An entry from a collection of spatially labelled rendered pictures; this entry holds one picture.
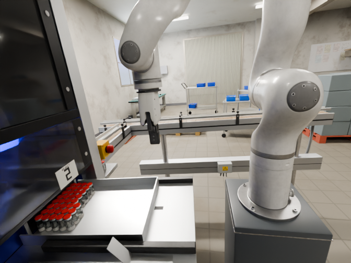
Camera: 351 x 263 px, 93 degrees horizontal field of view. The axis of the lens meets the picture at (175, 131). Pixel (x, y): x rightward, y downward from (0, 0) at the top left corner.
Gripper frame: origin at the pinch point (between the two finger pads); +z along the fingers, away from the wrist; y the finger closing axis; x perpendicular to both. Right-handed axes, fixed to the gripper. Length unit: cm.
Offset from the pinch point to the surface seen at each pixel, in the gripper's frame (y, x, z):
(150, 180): -5.8, -5.3, 20.4
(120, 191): -1.8, -16.6, 22.1
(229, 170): -80, 43, 62
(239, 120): -82, 51, 18
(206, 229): -63, 20, 110
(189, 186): -4.1, 10.2, 22.3
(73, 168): 4.1, -28.2, 8.2
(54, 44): -3.5, -28.7, -31.3
